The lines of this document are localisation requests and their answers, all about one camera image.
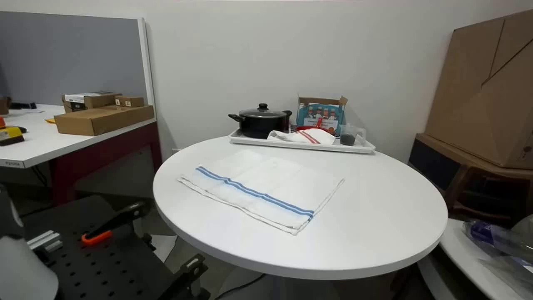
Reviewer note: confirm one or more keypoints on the black and orange clamp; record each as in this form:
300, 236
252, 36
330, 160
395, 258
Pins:
122, 216

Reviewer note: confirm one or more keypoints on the white towel with blue stripes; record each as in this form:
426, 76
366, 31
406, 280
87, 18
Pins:
273, 190

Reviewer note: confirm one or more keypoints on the grey partition panel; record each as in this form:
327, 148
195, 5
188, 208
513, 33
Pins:
43, 56

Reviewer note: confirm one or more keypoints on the small brown cardboard box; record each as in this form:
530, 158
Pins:
122, 100

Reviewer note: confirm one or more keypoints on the white cloth with red stripe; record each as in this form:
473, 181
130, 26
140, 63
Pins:
308, 136

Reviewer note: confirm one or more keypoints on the white rectangular tray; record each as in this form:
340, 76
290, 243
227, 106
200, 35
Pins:
361, 146

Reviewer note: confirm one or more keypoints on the blue and red packaged box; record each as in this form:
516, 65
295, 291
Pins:
327, 113

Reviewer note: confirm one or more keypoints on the small open cardboard box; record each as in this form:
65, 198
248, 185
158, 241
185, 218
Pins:
75, 101

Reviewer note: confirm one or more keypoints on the small black round object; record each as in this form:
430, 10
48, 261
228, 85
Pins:
347, 138

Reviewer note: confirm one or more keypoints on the clear plastic bag with blue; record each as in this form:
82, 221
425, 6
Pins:
515, 241

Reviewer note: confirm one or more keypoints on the dark wooden side table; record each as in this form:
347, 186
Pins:
471, 186

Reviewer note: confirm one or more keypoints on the large leaning cardboard sheets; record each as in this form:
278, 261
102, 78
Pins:
483, 101

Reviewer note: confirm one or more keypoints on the white desk with red legs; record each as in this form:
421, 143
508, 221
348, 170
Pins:
73, 156

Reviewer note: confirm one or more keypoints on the black cooking pot with lid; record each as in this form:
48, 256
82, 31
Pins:
262, 120

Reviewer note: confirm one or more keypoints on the large flat cardboard box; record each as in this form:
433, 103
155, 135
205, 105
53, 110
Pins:
100, 120

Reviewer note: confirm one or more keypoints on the round white table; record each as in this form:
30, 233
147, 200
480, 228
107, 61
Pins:
381, 218

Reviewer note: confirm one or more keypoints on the yellow and black tool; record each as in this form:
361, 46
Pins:
12, 135

